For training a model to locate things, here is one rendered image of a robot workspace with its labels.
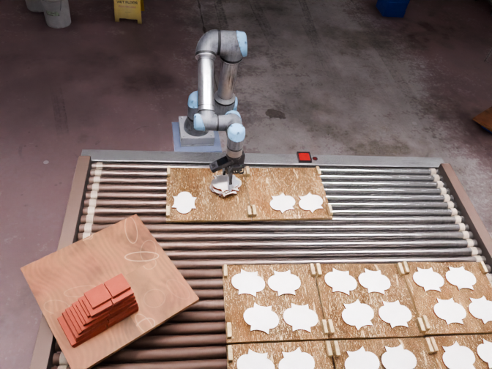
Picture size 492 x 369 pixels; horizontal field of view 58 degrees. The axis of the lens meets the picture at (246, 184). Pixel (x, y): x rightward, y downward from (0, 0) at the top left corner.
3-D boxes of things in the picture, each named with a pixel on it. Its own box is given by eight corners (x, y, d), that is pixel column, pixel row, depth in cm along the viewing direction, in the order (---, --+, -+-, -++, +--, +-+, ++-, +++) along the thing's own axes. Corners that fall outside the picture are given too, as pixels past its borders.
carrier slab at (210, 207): (167, 169, 232) (167, 167, 231) (244, 170, 239) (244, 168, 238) (165, 222, 209) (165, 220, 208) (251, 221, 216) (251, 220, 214)
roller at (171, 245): (77, 244, 201) (76, 239, 197) (470, 241, 229) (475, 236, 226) (76, 254, 197) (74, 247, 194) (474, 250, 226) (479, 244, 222)
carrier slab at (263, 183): (244, 169, 239) (244, 168, 238) (317, 169, 246) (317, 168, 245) (252, 221, 216) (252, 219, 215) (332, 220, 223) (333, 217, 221)
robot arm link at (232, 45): (208, 105, 252) (217, 23, 208) (233, 106, 255) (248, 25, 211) (209, 121, 246) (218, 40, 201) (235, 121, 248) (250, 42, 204)
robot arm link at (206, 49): (194, 23, 203) (195, 127, 196) (217, 25, 205) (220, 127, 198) (192, 35, 214) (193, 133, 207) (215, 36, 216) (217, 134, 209)
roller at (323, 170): (93, 166, 234) (92, 159, 230) (434, 172, 263) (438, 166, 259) (91, 173, 231) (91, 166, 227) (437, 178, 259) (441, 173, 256)
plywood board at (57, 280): (21, 270, 173) (20, 268, 172) (136, 216, 197) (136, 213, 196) (75, 378, 149) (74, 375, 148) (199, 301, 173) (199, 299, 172)
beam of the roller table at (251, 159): (83, 157, 240) (82, 148, 236) (437, 164, 271) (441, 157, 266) (81, 168, 235) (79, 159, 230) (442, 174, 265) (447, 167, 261)
